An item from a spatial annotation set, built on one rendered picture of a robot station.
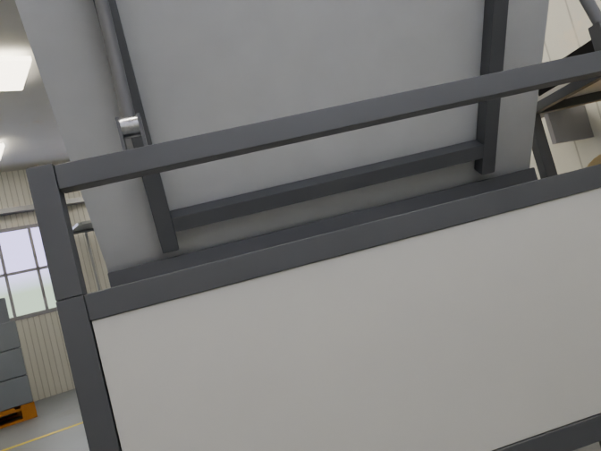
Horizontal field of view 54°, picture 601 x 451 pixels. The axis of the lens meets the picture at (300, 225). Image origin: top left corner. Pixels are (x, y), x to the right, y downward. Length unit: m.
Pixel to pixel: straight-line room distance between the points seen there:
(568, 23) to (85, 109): 3.64
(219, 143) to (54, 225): 0.27
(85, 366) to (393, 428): 0.47
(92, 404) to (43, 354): 7.46
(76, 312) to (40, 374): 7.47
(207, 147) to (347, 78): 0.58
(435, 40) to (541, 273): 0.67
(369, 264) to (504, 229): 0.24
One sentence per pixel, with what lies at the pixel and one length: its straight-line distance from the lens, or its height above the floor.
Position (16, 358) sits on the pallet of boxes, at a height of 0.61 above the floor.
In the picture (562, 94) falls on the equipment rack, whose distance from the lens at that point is 1.72.
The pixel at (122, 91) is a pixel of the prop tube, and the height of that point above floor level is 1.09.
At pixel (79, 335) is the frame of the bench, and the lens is 0.92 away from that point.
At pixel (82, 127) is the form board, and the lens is 1.36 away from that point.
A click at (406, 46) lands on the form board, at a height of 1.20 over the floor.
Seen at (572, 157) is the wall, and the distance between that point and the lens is 4.48.
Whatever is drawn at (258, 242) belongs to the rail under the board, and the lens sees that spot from 1.50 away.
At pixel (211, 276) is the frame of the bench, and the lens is 0.90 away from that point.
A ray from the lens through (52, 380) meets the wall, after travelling 8.40.
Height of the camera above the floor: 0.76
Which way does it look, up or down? 4 degrees up
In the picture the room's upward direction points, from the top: 15 degrees counter-clockwise
